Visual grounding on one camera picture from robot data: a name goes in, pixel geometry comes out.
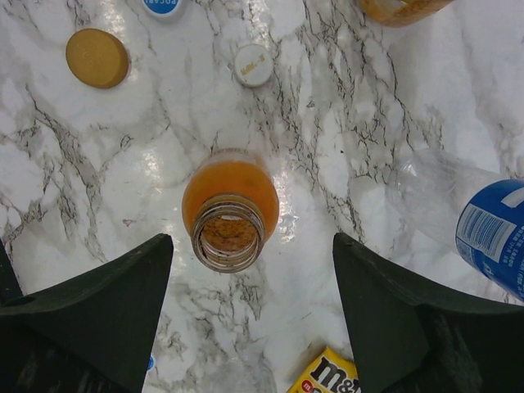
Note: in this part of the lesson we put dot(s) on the blue label water bottle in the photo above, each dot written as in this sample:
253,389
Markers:
474,213

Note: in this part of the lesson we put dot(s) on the tall orange juice bottle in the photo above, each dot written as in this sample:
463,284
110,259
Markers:
392,13

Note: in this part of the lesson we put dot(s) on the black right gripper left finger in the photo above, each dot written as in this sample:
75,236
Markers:
91,333

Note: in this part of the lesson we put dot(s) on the blue Pocari Sweat cap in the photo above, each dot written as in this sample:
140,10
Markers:
164,10

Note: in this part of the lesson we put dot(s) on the white bottle cap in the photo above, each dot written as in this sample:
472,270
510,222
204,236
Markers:
253,65

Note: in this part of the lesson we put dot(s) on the yellow M&M's candy pack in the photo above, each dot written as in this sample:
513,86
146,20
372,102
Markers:
328,373

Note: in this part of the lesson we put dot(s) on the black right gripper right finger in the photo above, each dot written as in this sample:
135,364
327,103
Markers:
410,334

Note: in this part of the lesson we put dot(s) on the small orange juice bottle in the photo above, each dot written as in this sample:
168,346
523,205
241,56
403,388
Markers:
230,209

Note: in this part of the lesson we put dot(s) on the orange bottle cap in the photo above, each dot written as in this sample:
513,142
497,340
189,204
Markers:
97,58

